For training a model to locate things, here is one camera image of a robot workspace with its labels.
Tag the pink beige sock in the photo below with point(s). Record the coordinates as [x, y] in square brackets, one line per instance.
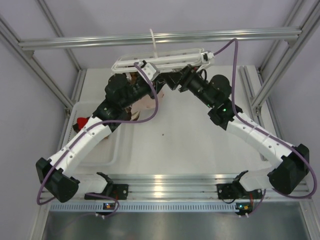
[144, 104]

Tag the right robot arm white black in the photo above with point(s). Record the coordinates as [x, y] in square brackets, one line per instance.
[288, 163]

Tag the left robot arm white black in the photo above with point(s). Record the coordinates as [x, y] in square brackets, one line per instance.
[57, 173]

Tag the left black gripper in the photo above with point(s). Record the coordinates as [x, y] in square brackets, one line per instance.
[158, 84]

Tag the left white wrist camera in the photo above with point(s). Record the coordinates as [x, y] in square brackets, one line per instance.
[147, 70]

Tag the red beige animal sock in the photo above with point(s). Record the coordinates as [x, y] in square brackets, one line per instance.
[80, 123]

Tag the aluminium top crossbar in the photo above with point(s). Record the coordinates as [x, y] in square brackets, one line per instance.
[273, 33]

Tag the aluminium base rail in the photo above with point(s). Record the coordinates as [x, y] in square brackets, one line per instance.
[167, 187]

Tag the brown striped sock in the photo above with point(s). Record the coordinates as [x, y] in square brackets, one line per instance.
[131, 109]

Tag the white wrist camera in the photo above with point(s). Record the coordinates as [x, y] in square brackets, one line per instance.
[207, 59]
[147, 70]

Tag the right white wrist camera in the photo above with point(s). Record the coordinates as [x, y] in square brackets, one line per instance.
[207, 59]

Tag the white plastic basket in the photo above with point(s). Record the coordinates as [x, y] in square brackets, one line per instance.
[106, 152]

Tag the white plastic clip hanger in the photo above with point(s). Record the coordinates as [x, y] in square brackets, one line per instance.
[165, 60]

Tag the perforated grey cable duct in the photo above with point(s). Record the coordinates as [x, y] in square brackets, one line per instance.
[148, 207]

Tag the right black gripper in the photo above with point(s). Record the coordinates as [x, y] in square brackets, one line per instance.
[188, 75]

